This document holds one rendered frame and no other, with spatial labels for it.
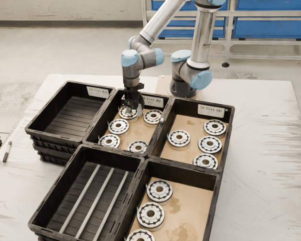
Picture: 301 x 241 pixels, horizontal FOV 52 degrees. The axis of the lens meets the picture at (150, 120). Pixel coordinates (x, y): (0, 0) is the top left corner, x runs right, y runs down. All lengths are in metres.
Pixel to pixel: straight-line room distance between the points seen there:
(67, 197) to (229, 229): 0.67
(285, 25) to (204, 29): 1.92
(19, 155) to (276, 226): 1.26
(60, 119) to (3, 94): 1.93
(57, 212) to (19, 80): 2.55
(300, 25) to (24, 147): 2.63
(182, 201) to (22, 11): 3.94
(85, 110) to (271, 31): 2.16
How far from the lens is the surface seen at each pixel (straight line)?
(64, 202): 1.32
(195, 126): 1.50
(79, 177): 1.37
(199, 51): 1.49
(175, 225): 1.19
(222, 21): 3.20
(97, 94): 1.68
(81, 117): 1.64
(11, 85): 3.65
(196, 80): 1.51
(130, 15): 4.22
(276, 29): 3.30
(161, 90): 1.78
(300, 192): 1.52
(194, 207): 1.23
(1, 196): 1.63
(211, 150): 1.37
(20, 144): 1.81
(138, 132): 1.49
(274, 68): 3.50
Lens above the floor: 1.88
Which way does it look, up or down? 43 degrees down
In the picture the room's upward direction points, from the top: 5 degrees counter-clockwise
